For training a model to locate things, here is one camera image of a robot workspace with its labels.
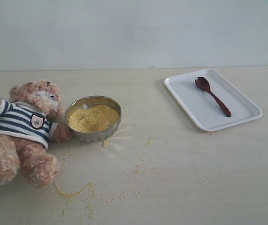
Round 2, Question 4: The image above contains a dark red wooden spoon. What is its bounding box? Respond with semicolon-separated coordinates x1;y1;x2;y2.
195;76;232;117

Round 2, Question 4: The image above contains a white rectangular plastic tray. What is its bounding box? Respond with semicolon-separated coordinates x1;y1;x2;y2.
164;69;262;132

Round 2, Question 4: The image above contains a tan teddy bear striped sweater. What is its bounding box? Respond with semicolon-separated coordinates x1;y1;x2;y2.
0;80;72;188

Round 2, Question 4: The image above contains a steel bowl of millet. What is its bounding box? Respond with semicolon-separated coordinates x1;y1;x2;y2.
65;95;122;143

